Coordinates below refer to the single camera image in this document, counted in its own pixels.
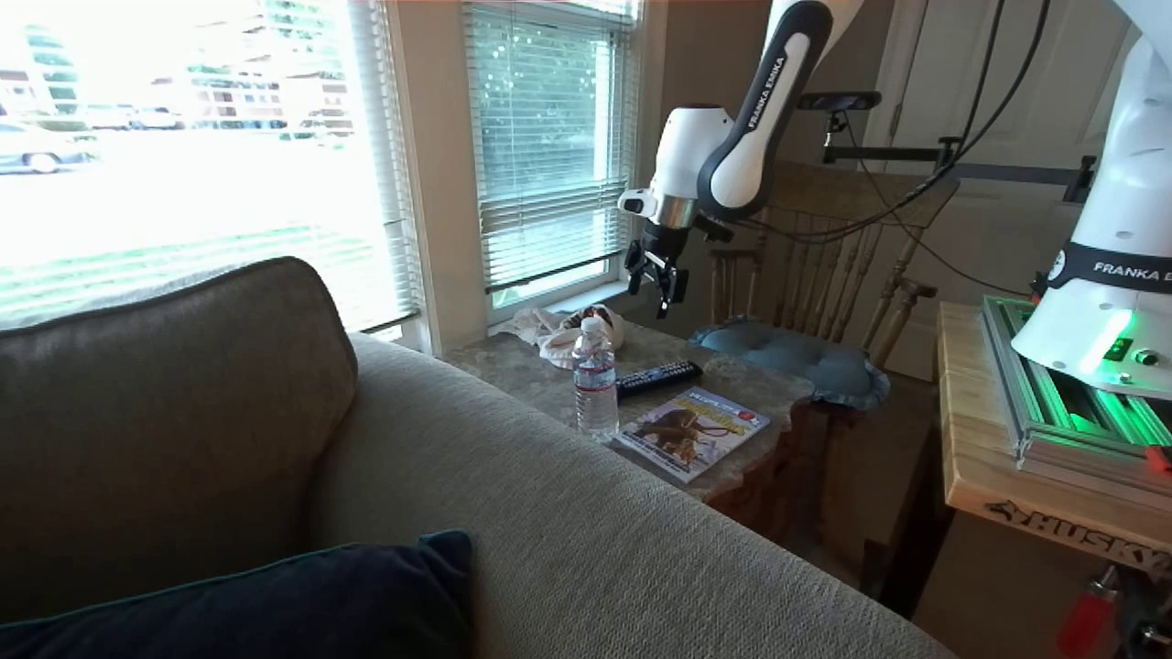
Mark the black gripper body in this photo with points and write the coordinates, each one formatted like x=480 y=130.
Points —
x=657 y=251

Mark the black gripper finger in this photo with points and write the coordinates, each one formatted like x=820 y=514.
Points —
x=637 y=278
x=671 y=289

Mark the black remote control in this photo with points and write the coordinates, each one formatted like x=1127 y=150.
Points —
x=657 y=379

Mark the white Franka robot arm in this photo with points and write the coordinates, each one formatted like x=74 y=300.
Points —
x=1107 y=298

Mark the clear plastic water bottle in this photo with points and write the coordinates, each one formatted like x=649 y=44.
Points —
x=595 y=379

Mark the crumpled clear plastic bag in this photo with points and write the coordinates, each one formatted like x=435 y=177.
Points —
x=554 y=329

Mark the mammoth picture book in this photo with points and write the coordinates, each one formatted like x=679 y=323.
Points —
x=689 y=434

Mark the white window blinds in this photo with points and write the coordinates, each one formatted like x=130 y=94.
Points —
x=551 y=94

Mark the blue chair seat cushion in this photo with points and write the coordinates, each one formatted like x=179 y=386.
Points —
x=833 y=372

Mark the stone top side table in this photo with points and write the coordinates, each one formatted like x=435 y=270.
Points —
x=748 y=484

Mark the wooden rocking chair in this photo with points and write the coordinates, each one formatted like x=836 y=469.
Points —
x=828 y=257

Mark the dark blue cushion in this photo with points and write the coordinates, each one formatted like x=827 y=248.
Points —
x=348 y=602

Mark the wooden Husky workbench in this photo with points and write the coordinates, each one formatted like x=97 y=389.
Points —
x=1103 y=508

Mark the beige fabric sofa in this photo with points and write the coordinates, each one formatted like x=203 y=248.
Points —
x=234 y=422

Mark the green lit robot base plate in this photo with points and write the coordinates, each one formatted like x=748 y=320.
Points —
x=1065 y=414

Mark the red clamp handle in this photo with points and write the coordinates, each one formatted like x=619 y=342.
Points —
x=1088 y=617

